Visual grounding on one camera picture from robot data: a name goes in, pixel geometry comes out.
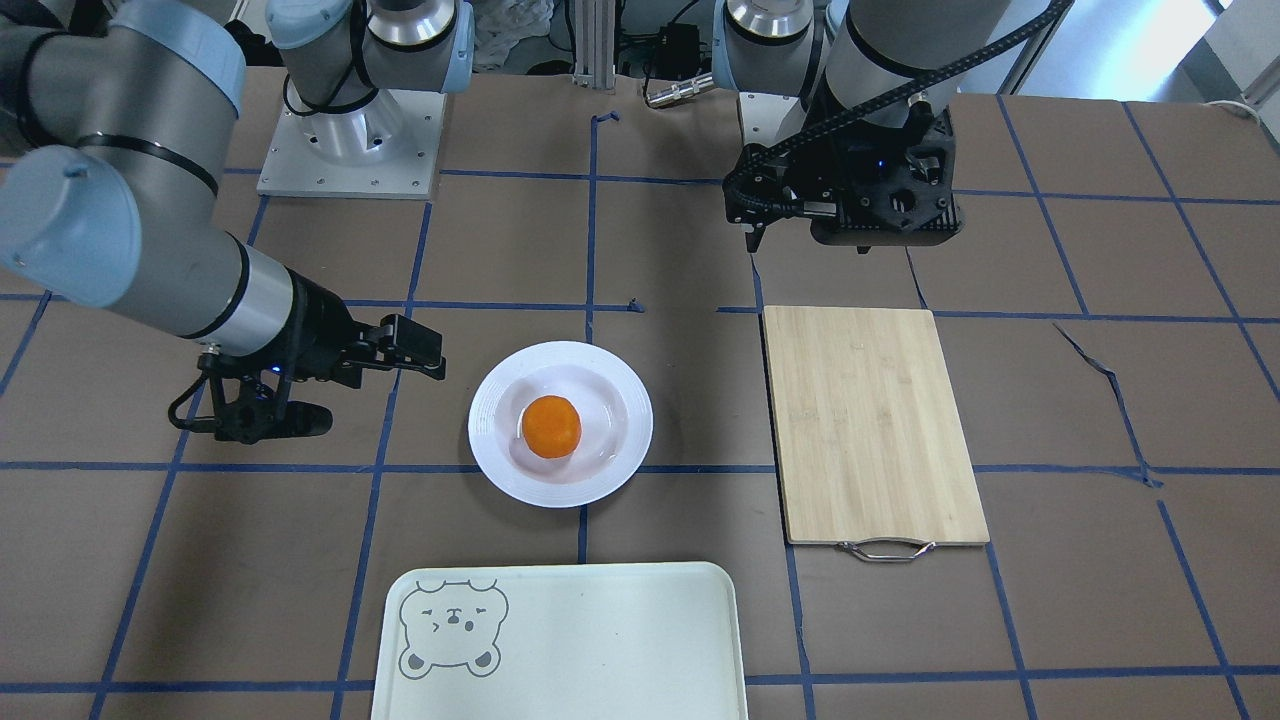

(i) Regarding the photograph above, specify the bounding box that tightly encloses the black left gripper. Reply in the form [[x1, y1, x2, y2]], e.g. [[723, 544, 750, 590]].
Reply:
[[722, 105, 963, 254]]

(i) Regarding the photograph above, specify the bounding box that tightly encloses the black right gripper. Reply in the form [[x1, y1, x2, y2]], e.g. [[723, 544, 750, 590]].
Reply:
[[205, 270, 447, 445]]

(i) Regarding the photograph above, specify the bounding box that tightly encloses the orange fruit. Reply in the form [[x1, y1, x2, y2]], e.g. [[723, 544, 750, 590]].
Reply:
[[520, 395, 582, 460]]

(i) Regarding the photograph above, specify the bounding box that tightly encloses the white round plate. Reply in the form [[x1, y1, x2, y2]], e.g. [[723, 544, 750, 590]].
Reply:
[[468, 341, 654, 509]]

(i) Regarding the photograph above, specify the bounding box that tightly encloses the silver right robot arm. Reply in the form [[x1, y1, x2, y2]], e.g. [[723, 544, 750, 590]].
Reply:
[[166, 1, 1069, 445]]

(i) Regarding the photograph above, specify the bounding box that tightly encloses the cream tray with bear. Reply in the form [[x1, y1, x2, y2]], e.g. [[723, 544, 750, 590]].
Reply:
[[371, 561, 749, 719]]

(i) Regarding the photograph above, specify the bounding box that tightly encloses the bamboo cutting board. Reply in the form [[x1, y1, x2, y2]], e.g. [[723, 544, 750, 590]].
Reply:
[[762, 305, 989, 562]]

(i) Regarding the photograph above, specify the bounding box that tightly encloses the brown paper table mat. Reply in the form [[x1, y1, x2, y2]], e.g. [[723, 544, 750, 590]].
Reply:
[[3, 68, 1277, 719]]

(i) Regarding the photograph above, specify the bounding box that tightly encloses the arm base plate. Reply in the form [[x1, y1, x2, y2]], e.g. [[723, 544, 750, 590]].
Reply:
[[257, 90, 448, 200], [739, 92, 826, 147]]

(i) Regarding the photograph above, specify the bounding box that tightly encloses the aluminium frame post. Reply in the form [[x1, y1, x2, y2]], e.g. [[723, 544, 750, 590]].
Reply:
[[566, 0, 620, 94]]

